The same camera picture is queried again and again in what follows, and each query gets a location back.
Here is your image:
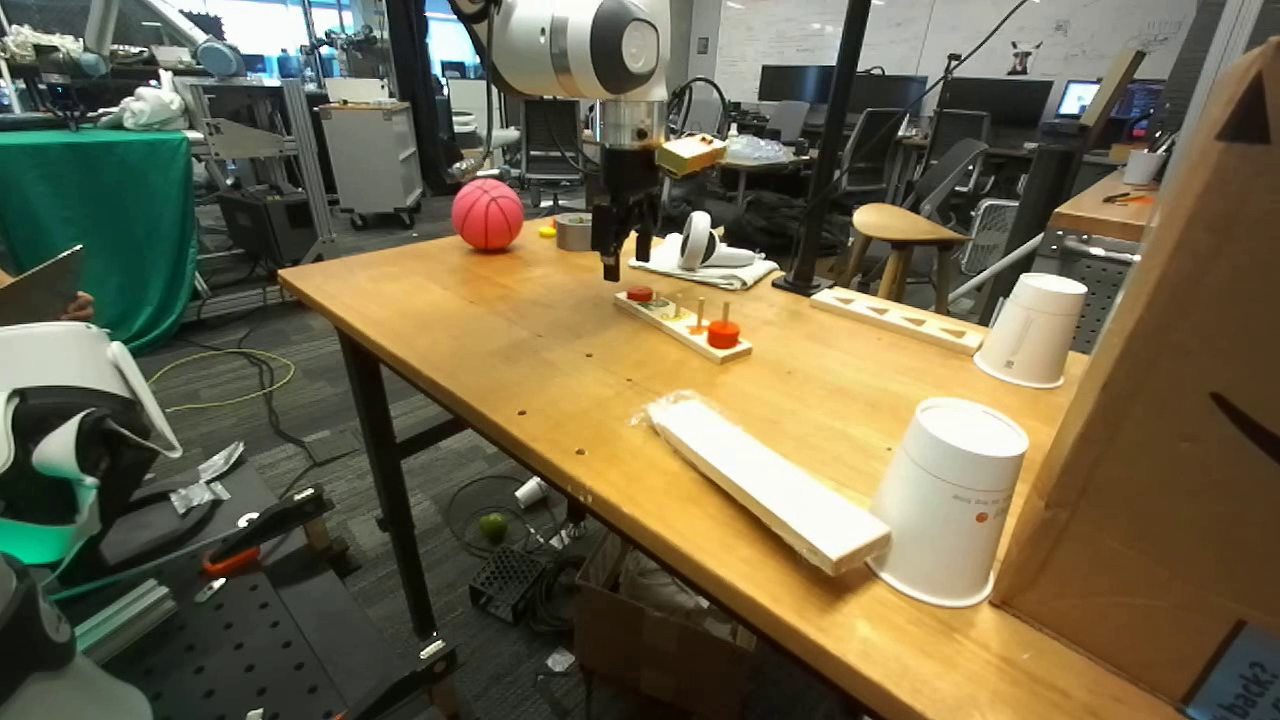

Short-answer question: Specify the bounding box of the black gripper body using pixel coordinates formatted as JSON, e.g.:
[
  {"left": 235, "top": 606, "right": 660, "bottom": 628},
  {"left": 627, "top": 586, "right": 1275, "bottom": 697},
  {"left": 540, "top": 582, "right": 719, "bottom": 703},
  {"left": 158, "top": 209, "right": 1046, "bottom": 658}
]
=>
[{"left": 586, "top": 149, "right": 660, "bottom": 257}]

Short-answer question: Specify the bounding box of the wooden peg rack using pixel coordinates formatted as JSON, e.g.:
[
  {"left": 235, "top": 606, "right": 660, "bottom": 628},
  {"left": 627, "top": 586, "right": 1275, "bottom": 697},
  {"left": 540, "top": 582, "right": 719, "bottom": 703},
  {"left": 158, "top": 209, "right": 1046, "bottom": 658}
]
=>
[{"left": 615, "top": 286, "right": 753, "bottom": 361}]

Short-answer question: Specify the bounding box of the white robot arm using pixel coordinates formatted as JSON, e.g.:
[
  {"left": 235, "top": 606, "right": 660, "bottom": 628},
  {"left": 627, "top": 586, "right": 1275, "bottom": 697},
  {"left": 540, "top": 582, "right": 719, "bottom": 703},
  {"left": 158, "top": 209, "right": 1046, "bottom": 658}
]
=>
[{"left": 447, "top": 0, "right": 673, "bottom": 279}]

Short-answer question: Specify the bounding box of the grey tape roll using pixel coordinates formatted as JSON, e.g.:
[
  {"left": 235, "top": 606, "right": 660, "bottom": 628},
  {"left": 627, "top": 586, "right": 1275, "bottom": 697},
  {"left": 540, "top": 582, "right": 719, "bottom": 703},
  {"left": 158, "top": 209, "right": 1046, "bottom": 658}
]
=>
[{"left": 556, "top": 213, "right": 593, "bottom": 250}]

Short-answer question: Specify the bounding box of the white cloth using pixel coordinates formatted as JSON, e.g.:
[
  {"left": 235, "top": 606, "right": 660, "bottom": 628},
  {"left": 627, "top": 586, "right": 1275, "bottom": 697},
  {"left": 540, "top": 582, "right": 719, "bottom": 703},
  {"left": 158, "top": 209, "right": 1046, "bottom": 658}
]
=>
[{"left": 627, "top": 233, "right": 781, "bottom": 293}]

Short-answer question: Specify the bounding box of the pink ball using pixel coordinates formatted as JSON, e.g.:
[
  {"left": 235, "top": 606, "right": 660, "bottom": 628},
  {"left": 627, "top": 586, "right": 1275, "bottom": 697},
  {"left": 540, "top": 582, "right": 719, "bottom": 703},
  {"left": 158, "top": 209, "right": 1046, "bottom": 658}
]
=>
[{"left": 451, "top": 178, "right": 525, "bottom": 250}]

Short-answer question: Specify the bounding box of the wooden table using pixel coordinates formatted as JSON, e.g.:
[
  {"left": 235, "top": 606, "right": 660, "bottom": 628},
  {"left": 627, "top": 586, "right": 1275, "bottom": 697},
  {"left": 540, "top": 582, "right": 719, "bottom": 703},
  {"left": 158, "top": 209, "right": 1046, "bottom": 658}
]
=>
[{"left": 278, "top": 236, "right": 1175, "bottom": 720}]

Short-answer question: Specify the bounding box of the wooden stool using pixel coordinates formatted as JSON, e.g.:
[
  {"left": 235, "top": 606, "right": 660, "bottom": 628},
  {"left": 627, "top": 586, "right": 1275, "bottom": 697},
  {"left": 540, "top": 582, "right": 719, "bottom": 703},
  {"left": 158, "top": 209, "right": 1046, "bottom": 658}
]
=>
[{"left": 845, "top": 202, "right": 964, "bottom": 300}]

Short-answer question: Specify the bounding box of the white wooden block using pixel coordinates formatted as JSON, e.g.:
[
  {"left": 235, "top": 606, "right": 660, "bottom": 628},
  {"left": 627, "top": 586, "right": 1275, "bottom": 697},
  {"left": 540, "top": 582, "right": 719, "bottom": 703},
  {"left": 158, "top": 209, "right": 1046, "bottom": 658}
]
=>
[{"left": 643, "top": 393, "right": 888, "bottom": 575}]

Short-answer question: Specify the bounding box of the white paper cup near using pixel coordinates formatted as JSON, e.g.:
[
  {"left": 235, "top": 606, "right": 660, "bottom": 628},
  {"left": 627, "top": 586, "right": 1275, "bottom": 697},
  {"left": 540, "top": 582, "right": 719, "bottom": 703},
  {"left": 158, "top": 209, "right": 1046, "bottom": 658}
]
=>
[{"left": 873, "top": 396, "right": 1029, "bottom": 606}]

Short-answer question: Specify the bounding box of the white paper cup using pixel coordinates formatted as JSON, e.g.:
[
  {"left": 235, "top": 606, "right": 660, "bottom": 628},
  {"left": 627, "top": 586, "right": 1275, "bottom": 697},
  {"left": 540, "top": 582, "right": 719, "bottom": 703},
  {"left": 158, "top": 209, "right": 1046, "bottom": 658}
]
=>
[
  {"left": 873, "top": 396, "right": 1029, "bottom": 606},
  {"left": 974, "top": 271, "right": 1086, "bottom": 388}
]

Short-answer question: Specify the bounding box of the white paper cup far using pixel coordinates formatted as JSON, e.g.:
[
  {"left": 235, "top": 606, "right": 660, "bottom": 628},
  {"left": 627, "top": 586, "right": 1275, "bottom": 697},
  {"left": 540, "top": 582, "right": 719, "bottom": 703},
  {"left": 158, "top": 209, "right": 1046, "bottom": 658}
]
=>
[{"left": 974, "top": 271, "right": 1086, "bottom": 388}]

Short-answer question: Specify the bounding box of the green cloth table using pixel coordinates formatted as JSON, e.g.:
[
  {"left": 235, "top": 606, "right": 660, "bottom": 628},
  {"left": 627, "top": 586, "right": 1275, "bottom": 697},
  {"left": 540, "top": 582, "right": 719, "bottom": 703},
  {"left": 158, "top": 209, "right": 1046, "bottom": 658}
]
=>
[{"left": 0, "top": 129, "right": 197, "bottom": 347}]

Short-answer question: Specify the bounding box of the white VR headset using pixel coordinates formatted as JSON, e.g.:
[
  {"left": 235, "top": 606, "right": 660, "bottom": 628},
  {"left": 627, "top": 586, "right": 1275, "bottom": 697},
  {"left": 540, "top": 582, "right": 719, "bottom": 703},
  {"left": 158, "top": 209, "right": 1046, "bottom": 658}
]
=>
[{"left": 0, "top": 320, "right": 183, "bottom": 563}]

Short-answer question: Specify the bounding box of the black camera stand pole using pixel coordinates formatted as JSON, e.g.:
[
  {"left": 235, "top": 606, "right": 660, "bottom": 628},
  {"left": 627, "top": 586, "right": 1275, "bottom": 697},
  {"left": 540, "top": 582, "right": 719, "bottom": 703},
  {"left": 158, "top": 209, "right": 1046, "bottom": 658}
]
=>
[{"left": 775, "top": 0, "right": 873, "bottom": 296}]

